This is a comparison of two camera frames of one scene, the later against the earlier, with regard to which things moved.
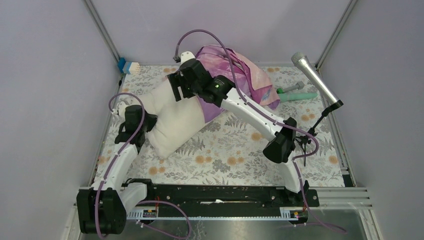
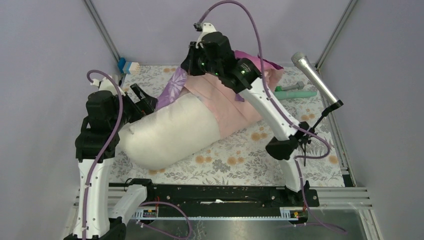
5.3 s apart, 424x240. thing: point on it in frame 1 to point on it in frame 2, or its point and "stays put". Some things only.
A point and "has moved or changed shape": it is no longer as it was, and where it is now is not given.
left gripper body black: (148, 123) to (132, 111)
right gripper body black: (177, 79) to (198, 65)
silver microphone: (299, 58) stays put
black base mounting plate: (228, 196) stays put
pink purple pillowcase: (243, 76) has moved or changed shape
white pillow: (178, 123) has moved or changed shape
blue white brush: (128, 67) stays put
